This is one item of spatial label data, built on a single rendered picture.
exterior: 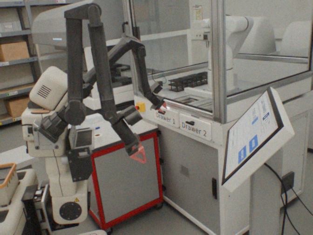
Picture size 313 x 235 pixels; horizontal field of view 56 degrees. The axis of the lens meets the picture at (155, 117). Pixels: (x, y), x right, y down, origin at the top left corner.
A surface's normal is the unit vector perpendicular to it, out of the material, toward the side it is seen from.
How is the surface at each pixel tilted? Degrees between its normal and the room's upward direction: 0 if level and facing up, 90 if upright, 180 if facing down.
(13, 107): 89
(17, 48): 88
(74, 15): 90
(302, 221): 0
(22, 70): 90
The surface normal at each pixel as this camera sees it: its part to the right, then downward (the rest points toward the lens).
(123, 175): 0.56, 0.22
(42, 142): 0.20, 0.30
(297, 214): -0.09, -0.94
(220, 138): -0.82, 0.26
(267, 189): -0.26, 0.34
